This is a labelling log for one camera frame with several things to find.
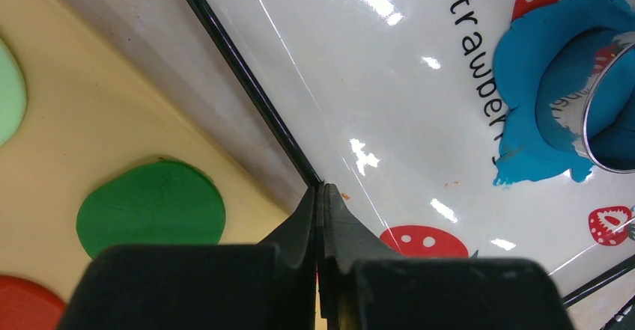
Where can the red dough disc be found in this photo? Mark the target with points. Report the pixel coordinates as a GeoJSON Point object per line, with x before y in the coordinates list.
{"type": "Point", "coordinates": [28, 305]}

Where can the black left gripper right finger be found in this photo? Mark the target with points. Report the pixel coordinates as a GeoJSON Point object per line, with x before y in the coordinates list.
{"type": "Point", "coordinates": [364, 284]}

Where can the silver tape roll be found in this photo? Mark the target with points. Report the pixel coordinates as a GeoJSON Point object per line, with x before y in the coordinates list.
{"type": "Point", "coordinates": [593, 104]}

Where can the white strawberry enamel tray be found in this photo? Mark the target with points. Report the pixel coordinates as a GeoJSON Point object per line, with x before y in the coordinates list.
{"type": "Point", "coordinates": [395, 103]}

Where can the yellow plastic tray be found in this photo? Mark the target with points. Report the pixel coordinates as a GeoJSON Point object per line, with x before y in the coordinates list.
{"type": "Point", "coordinates": [91, 116]}

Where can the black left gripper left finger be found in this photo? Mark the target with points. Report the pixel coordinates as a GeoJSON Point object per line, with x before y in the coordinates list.
{"type": "Point", "coordinates": [267, 285]}

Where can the blue play dough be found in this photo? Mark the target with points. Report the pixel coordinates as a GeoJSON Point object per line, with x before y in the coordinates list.
{"type": "Point", "coordinates": [521, 59]}

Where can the dark green dough disc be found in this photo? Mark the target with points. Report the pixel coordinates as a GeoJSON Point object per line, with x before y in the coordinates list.
{"type": "Point", "coordinates": [161, 203]}

